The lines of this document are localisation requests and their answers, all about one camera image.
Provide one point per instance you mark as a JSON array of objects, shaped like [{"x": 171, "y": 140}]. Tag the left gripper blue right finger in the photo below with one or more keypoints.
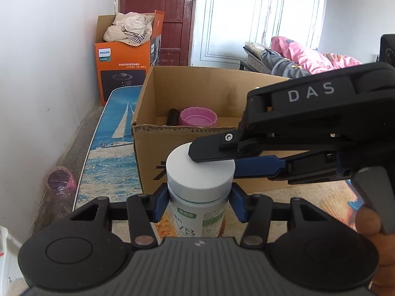
[{"x": 255, "y": 210}]

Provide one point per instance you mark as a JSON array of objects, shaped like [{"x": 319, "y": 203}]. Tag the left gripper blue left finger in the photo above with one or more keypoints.
[{"x": 142, "y": 211}]

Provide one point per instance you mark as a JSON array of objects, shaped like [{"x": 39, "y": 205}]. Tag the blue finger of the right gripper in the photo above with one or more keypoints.
[
  {"x": 228, "y": 145},
  {"x": 258, "y": 167}
]

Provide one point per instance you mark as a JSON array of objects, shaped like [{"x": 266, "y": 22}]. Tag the white supplement bottle green label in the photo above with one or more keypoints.
[{"x": 198, "y": 193}]

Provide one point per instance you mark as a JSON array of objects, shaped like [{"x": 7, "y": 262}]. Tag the pink plastic lid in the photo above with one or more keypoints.
[{"x": 198, "y": 117}]

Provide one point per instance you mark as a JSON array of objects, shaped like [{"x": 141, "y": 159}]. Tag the black electrical tape roll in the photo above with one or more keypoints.
[{"x": 173, "y": 117}]

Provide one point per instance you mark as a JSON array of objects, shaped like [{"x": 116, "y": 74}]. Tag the person's right hand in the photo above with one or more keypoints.
[{"x": 368, "y": 223}]

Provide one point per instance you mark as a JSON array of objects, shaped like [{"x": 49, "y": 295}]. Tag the large brown cardboard box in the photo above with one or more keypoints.
[{"x": 180, "y": 104}]

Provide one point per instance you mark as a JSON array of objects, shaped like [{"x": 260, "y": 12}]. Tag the pink floral blanket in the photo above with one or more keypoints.
[{"x": 311, "y": 60}]

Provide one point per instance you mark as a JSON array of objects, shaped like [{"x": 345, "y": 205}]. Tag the grey quilt on bed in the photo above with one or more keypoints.
[{"x": 263, "y": 60}]

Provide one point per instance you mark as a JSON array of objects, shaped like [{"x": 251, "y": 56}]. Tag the white panelled door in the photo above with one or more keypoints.
[{"x": 222, "y": 27}]

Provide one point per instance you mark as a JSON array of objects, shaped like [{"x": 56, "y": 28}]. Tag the orange Philips appliance box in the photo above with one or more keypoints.
[{"x": 120, "y": 65}]

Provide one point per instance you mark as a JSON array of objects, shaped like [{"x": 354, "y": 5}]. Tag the white plastic bag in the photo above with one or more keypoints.
[{"x": 10, "y": 270}]

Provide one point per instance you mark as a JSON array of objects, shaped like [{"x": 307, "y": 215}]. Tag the beige clothes in box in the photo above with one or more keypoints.
[{"x": 133, "y": 29}]

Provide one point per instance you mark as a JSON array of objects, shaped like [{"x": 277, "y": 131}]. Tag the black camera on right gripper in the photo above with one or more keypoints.
[{"x": 387, "y": 49}]

